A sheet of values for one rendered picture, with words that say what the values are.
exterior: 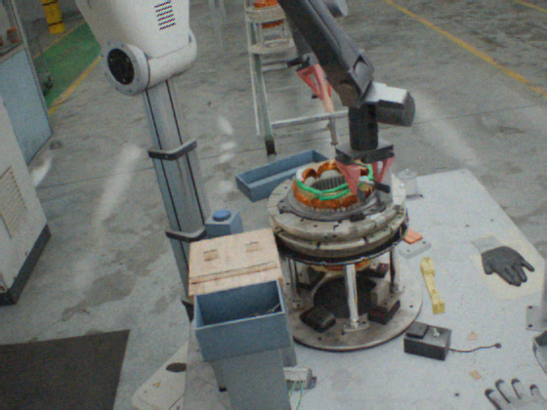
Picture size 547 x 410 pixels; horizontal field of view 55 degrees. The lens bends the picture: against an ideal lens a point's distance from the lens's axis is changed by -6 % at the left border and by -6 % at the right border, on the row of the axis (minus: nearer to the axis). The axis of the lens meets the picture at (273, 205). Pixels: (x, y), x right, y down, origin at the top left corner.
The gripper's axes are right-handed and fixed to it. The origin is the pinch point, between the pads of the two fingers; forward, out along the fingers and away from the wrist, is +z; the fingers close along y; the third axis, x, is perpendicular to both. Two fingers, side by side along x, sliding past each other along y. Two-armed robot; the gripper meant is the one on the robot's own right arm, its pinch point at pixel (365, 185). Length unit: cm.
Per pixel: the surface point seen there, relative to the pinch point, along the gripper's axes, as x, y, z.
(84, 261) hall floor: 223, -59, 124
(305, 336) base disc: 5.5, -14.5, 37.8
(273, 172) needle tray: 46.9, -0.4, 14.4
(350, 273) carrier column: 0.3, -4.5, 20.4
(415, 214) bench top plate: 36, 42, 38
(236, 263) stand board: 6.7, -27.8, 12.1
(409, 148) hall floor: 216, 179, 112
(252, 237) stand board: 13.8, -21.1, 11.8
